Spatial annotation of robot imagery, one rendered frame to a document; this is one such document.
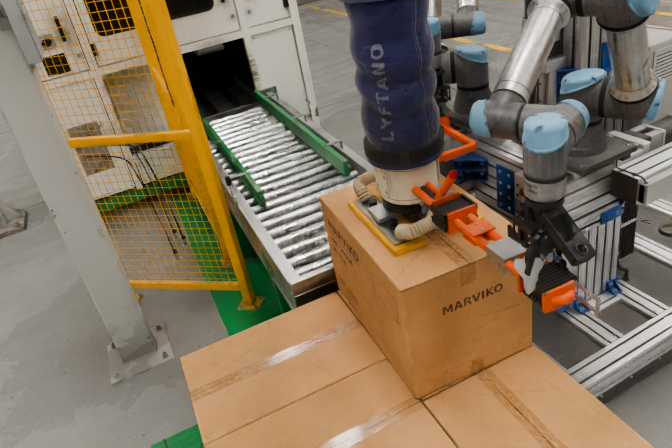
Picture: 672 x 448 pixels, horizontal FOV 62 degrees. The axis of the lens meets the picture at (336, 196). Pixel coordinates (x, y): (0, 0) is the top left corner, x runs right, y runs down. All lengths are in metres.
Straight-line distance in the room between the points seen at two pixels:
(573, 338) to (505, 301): 0.75
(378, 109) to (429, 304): 0.52
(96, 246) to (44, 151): 0.47
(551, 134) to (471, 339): 0.80
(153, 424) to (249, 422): 0.97
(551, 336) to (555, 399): 0.68
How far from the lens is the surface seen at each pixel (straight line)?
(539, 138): 1.03
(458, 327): 1.61
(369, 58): 1.43
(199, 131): 2.55
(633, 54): 1.54
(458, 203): 1.47
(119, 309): 2.82
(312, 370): 1.84
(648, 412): 2.46
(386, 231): 1.61
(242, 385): 1.87
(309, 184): 2.91
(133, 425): 2.72
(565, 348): 2.33
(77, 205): 2.56
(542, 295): 1.17
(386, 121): 1.48
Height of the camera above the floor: 1.84
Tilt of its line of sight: 29 degrees down
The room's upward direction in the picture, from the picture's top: 11 degrees counter-clockwise
